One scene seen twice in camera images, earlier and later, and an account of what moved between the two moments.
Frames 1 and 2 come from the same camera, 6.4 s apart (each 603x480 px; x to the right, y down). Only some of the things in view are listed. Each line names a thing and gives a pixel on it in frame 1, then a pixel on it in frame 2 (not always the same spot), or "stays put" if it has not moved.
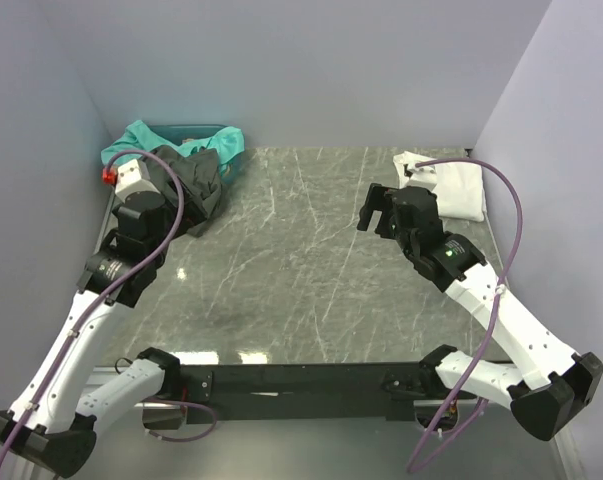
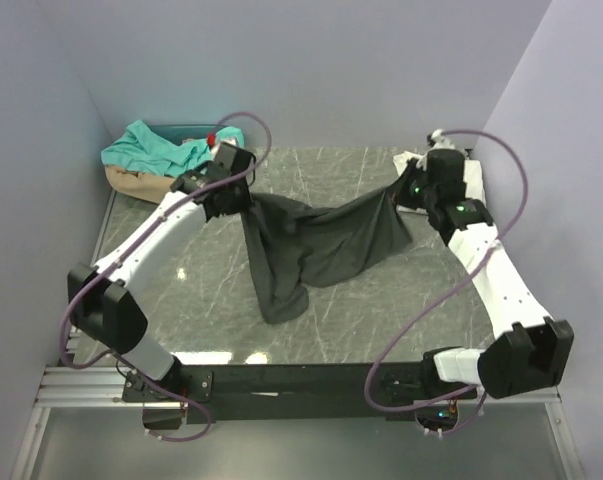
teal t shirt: [228, 142] stays put
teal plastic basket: [198, 132] stays put
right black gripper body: [397, 234] to [414, 192]
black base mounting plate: [240, 391] stays put
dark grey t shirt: [200, 173] to [292, 247]
